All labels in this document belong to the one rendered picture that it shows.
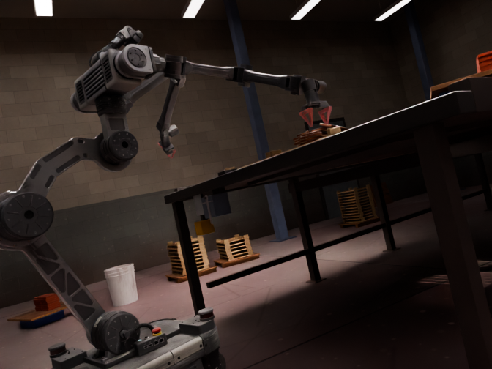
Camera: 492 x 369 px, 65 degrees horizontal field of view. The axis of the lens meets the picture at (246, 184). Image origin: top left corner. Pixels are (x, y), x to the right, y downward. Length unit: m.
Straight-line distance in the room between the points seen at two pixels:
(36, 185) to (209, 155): 5.68
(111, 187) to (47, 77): 2.02
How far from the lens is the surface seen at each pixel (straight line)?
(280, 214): 6.41
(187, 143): 7.21
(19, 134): 6.95
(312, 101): 1.71
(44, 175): 1.83
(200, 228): 2.28
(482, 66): 2.05
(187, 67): 1.91
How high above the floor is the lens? 0.76
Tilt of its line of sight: 2 degrees up
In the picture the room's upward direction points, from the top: 12 degrees counter-clockwise
